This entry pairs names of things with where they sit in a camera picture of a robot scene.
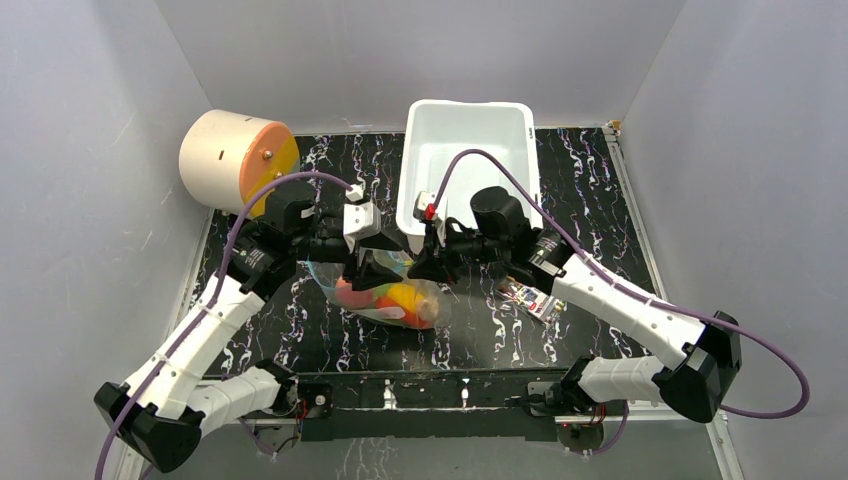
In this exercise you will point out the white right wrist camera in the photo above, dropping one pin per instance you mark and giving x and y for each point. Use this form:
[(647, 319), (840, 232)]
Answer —
[(431, 216)]

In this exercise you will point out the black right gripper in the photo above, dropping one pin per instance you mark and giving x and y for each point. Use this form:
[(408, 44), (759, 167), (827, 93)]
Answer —
[(436, 254)]

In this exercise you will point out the cream cylinder with orange face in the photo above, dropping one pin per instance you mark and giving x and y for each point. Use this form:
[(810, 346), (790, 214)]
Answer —
[(226, 158)]

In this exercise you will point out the toy peach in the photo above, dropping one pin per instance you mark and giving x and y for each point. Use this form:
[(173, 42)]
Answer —
[(351, 299)]

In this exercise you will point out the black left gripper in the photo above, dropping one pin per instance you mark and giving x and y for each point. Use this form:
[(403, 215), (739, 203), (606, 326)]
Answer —
[(372, 270)]

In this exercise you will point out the white toy garlic bulb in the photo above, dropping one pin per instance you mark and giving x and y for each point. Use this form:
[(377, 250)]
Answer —
[(429, 310)]

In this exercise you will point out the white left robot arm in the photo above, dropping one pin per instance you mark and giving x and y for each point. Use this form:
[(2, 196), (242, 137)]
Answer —
[(161, 411)]

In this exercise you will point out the yellow toy mango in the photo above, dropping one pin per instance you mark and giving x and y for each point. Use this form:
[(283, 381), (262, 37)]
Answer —
[(400, 295)]

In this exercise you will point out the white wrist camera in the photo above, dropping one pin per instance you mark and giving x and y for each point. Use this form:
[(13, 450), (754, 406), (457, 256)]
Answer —
[(431, 216), (361, 218)]

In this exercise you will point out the clear zip top bag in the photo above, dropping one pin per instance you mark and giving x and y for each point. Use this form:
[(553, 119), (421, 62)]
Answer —
[(326, 274)]

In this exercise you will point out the red toy pepper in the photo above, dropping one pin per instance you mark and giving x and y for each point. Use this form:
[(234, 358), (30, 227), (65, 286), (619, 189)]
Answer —
[(403, 318)]

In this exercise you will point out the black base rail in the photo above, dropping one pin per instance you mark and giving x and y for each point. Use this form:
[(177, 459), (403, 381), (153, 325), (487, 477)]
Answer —
[(476, 403)]

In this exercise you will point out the pack of coloured markers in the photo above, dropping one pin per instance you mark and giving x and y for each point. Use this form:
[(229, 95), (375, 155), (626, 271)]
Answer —
[(539, 306)]

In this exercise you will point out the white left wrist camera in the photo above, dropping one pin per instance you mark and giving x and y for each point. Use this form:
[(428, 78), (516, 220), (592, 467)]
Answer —
[(361, 218)]

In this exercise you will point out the white plastic bin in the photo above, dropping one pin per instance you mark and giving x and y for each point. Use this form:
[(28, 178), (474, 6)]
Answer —
[(438, 130)]

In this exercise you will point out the aluminium frame rail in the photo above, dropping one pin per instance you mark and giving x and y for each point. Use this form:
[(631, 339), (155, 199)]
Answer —
[(669, 417)]

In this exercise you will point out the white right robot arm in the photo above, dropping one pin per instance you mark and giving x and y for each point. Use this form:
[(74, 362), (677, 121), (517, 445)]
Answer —
[(690, 364)]

